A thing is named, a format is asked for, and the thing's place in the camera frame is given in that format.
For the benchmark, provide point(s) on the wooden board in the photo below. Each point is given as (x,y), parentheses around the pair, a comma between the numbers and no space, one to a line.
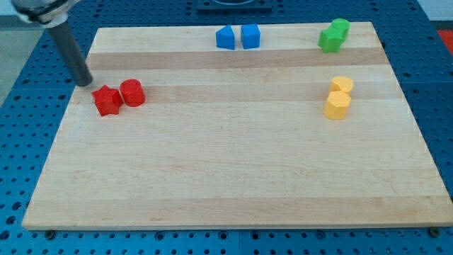
(237,139)

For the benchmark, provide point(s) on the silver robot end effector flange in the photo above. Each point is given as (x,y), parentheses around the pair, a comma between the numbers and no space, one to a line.
(45,13)

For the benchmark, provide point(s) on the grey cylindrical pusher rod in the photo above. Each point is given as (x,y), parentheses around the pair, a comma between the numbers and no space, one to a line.
(69,51)

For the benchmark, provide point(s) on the green cylinder block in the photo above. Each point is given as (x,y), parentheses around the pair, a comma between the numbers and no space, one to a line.
(343,26)

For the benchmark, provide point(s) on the blue wedge block left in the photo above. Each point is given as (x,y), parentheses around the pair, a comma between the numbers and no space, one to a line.
(225,38)

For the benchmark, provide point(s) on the green star block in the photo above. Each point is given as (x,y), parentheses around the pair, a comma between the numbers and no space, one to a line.
(330,40)

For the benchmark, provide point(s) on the blue cube block right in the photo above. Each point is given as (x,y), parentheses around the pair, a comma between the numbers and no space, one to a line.
(250,36)

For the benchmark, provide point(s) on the yellow cylinder block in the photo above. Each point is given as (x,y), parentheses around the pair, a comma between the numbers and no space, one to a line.
(342,83)

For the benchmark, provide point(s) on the red star block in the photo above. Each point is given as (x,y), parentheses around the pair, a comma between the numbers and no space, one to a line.
(107,100)

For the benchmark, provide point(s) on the red cylinder block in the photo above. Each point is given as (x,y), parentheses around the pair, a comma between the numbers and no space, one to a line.
(132,92)

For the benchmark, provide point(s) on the red object at right edge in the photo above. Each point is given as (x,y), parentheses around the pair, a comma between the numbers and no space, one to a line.
(447,38)

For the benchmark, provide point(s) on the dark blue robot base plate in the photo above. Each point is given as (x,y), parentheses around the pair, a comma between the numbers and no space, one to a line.
(234,5)

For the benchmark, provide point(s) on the yellow hexagon block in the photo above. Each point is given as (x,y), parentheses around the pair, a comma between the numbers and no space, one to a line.
(337,105)

